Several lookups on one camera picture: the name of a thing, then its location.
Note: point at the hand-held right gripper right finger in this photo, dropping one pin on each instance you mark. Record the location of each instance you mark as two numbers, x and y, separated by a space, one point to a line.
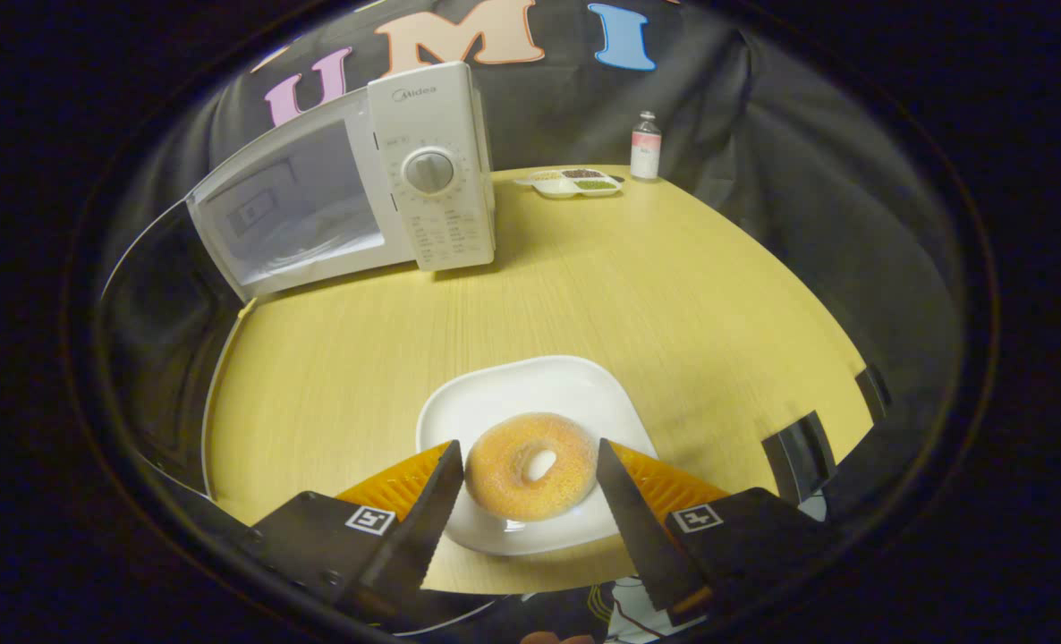
633 528

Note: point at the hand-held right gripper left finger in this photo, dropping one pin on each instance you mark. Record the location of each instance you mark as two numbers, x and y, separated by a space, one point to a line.
423 528

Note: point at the white microwave oven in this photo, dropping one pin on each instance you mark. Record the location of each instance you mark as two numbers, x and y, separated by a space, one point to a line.
445 206

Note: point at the white square plate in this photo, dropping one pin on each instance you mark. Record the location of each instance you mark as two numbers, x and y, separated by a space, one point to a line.
530 389

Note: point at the white divided seasoning dish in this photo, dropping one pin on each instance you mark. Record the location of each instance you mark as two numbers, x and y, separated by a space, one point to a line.
571 183

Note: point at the small pink label bottle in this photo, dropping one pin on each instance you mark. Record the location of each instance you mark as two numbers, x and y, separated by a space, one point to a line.
645 152

